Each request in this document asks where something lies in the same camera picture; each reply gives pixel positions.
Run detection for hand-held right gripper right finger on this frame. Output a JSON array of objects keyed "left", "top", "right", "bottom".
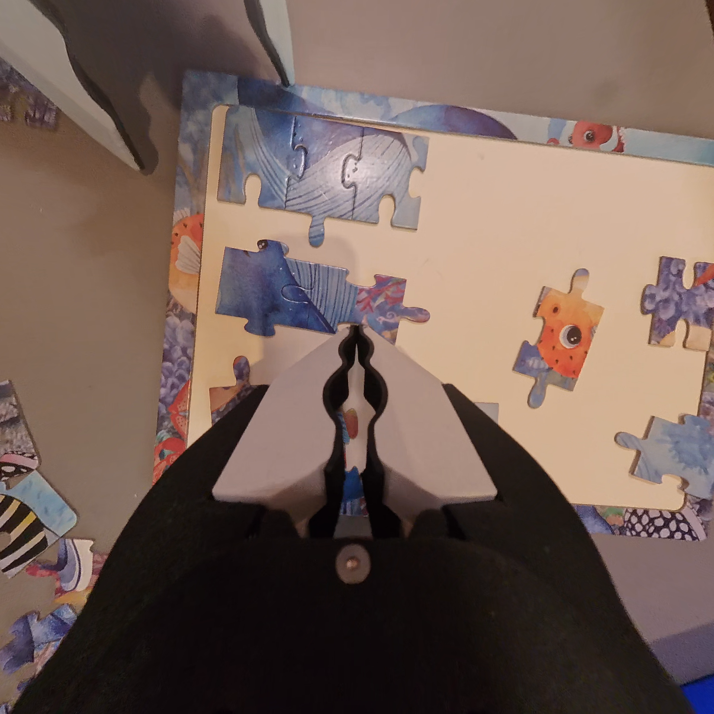
[{"left": 358, "top": 326, "right": 498, "bottom": 537}]

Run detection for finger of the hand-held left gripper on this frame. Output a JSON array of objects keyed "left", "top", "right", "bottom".
[
  {"left": 0, "top": 0, "right": 161, "bottom": 173},
  {"left": 244, "top": 0, "right": 296, "bottom": 88}
]

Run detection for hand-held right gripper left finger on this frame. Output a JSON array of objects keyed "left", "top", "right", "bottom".
[{"left": 212, "top": 326, "right": 359, "bottom": 537}]

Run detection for purple blue bubbly puzzle piece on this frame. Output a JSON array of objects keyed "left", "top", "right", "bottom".
[{"left": 0, "top": 56, "right": 60, "bottom": 133}]

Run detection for joined orange crab puzzle pieces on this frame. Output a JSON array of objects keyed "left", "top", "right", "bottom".
[{"left": 208, "top": 356, "right": 268, "bottom": 431}]

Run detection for red octopus puzzle piece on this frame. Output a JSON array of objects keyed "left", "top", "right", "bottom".
[{"left": 337, "top": 401, "right": 501, "bottom": 448}]

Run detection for dark blue whale face piece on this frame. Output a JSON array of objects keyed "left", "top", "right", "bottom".
[{"left": 215, "top": 240, "right": 335, "bottom": 339}]

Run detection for blue striped coral puzzle piece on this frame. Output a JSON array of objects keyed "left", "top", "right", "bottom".
[{"left": 282, "top": 261, "right": 431, "bottom": 345}]

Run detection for orange pufferfish puzzle piece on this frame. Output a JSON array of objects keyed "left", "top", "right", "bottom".
[{"left": 512, "top": 269, "right": 606, "bottom": 411}]

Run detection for ocean jigsaw puzzle frame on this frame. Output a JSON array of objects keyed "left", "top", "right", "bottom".
[{"left": 152, "top": 70, "right": 714, "bottom": 542}]

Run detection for blue bubble coral puzzle piece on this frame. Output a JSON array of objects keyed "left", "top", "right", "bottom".
[{"left": 640, "top": 257, "right": 714, "bottom": 352}]

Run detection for joined blue whale puzzle pieces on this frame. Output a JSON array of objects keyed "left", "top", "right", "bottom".
[{"left": 216, "top": 106, "right": 430, "bottom": 249}]

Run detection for red coral white wave piece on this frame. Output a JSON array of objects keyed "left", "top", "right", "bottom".
[{"left": 25, "top": 537, "right": 108, "bottom": 602}]

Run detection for light blue splash puzzle piece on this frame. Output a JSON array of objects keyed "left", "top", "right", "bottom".
[{"left": 615, "top": 414, "right": 714, "bottom": 501}]

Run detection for black white spotted puzzle piece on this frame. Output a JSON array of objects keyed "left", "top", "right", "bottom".
[{"left": 0, "top": 380, "right": 41, "bottom": 482}]

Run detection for blue object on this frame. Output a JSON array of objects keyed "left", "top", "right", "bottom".
[{"left": 682, "top": 676, "right": 714, "bottom": 714}]

